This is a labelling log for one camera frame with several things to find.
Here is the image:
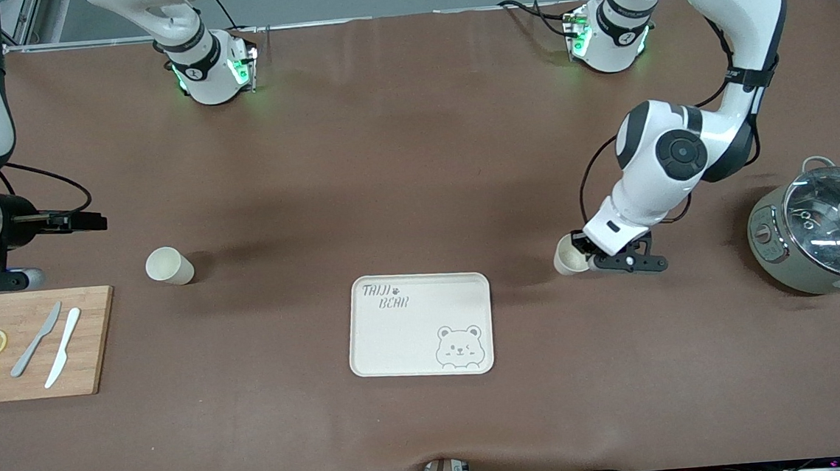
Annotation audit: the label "white plastic cup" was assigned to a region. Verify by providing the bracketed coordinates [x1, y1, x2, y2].
[144, 245, 196, 289]
[552, 234, 591, 277]

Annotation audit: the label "cream tray with bear print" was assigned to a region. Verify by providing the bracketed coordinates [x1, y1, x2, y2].
[343, 267, 497, 383]

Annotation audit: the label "wooden cutting board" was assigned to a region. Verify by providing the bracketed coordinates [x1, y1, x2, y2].
[0, 285, 121, 403]

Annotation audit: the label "grey plastic knife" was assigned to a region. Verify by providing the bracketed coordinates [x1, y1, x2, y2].
[6, 301, 67, 379]

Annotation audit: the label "white plastic knife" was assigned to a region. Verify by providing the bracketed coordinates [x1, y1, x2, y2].
[38, 307, 87, 390]

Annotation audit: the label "glass pot lid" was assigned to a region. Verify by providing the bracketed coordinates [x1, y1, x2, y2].
[780, 166, 840, 286]

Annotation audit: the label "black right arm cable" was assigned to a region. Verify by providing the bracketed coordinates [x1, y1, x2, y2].
[0, 157, 94, 220]

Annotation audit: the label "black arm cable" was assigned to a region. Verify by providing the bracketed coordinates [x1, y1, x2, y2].
[566, 11, 793, 234]
[0, 157, 94, 220]

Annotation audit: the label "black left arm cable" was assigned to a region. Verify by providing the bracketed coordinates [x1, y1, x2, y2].
[566, 11, 793, 234]

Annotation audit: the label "aluminium frame profile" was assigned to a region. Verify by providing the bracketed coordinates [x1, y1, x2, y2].
[0, 0, 47, 52]

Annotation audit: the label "black left base cables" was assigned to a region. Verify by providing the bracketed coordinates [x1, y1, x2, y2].
[497, 0, 574, 43]

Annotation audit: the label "black right base cable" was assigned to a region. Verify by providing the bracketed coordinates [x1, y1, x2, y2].
[206, 0, 260, 38]

